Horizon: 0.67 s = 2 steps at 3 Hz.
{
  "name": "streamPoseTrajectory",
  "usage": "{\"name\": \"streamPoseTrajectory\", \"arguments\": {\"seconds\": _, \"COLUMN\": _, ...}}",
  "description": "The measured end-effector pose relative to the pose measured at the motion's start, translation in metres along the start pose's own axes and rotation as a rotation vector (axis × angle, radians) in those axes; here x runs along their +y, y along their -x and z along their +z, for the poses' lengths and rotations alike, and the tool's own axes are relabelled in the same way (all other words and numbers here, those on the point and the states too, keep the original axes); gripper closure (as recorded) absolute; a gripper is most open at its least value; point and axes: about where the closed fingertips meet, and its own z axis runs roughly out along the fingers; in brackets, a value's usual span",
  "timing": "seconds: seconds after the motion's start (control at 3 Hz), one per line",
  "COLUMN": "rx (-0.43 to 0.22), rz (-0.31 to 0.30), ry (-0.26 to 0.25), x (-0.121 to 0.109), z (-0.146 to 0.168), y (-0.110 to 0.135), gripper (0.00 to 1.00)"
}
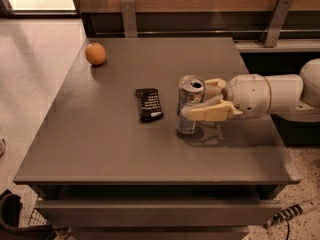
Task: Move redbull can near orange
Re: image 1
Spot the right metal bracket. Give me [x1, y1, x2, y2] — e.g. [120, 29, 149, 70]
[264, 0, 294, 48]

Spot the dark chair base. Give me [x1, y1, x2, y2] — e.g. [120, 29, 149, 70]
[0, 189, 57, 240]

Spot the grey table cabinet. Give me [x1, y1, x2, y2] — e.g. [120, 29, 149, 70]
[15, 38, 299, 240]

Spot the black snack bar wrapper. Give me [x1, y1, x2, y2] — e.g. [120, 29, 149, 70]
[135, 88, 164, 122]

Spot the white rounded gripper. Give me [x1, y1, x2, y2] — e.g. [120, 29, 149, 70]
[181, 74, 271, 122]

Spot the metal bracket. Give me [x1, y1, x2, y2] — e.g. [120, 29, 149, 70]
[121, 0, 138, 38]
[264, 0, 294, 48]

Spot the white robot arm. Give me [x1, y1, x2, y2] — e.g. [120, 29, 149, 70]
[178, 59, 319, 122]

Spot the black cable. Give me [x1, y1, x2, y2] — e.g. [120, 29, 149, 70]
[284, 218, 292, 240]

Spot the silver redbull can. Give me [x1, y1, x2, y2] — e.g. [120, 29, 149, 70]
[177, 75, 206, 135]

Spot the left metal bracket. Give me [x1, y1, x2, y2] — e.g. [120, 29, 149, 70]
[121, 0, 138, 38]

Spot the orange fruit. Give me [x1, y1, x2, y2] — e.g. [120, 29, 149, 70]
[85, 43, 106, 65]

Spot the grey cabinet drawer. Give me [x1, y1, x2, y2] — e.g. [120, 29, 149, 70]
[35, 199, 280, 227]

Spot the wire mesh basket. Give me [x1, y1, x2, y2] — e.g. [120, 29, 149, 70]
[28, 208, 49, 226]

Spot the striped power strip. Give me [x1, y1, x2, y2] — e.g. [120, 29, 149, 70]
[264, 199, 318, 229]

